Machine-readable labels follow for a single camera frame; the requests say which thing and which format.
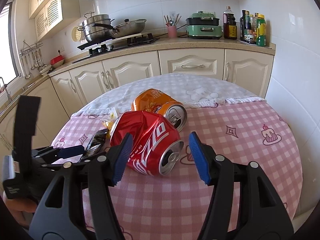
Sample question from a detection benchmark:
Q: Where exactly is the pink checkered tablecloth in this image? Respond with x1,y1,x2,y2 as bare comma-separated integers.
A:
52,74,303,239

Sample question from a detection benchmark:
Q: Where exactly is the chrome sink faucet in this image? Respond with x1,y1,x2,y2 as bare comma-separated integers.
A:
0,77,12,103

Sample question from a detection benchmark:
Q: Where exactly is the dark vinegar bottle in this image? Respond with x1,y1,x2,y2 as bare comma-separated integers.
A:
240,10,251,42

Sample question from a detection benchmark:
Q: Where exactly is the black snack packet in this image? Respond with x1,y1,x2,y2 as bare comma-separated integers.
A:
80,128,108,161

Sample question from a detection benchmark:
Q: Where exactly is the person left hand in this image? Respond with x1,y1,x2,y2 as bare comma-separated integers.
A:
2,192,37,228

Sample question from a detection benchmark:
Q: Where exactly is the stainless steamer pot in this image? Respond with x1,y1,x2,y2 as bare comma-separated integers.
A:
77,11,118,42

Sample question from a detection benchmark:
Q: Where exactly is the crushed orange soda can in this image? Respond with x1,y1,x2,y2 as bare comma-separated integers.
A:
131,88,187,132

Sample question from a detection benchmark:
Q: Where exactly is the kitchen window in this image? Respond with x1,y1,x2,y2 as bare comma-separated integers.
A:
0,2,20,84

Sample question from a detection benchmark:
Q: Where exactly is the colourful candy wrapper pile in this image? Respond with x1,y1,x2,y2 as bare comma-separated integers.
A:
101,107,119,139

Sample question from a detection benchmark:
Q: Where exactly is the hanging utensil rack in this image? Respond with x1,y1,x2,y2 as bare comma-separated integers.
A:
19,40,46,80

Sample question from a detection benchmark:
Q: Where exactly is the cream strainer basket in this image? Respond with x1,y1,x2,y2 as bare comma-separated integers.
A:
71,26,82,42

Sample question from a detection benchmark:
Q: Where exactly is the green electric cooker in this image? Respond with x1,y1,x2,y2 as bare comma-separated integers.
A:
185,11,222,40

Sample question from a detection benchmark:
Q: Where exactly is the pink utensil cup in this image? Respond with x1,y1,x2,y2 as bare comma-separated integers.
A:
167,25,177,38

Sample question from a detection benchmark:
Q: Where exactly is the green oil bottle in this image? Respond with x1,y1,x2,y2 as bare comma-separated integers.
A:
256,14,266,47

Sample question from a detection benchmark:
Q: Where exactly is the black gas stove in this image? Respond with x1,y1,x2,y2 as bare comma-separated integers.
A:
72,33,158,63

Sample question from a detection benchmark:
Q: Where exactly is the steel wok with lid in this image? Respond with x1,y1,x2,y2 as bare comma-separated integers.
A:
93,19,146,38

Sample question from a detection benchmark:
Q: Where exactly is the crushed red cola can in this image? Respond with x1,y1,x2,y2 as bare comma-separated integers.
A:
110,111,184,176

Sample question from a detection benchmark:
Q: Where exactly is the red bowl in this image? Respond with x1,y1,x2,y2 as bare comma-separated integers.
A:
50,55,65,68

